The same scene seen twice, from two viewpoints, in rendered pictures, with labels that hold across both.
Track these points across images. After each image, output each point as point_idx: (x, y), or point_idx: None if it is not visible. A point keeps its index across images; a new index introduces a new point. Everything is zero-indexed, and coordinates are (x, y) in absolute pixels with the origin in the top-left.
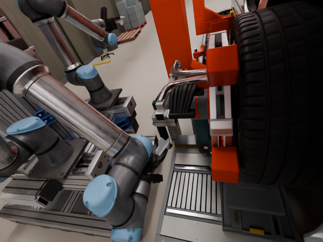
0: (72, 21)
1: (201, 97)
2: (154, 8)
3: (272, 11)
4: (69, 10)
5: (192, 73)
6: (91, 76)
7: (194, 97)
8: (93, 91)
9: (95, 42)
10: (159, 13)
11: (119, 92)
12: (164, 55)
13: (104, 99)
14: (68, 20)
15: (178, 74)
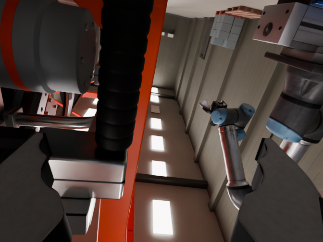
0: (238, 172)
1: (12, 88)
2: (139, 135)
3: None
4: (230, 180)
5: (50, 125)
6: (280, 127)
7: (33, 91)
8: (310, 104)
9: (244, 120)
10: (134, 129)
11: (273, 56)
12: (150, 78)
13: (310, 78)
14: (241, 175)
15: (87, 125)
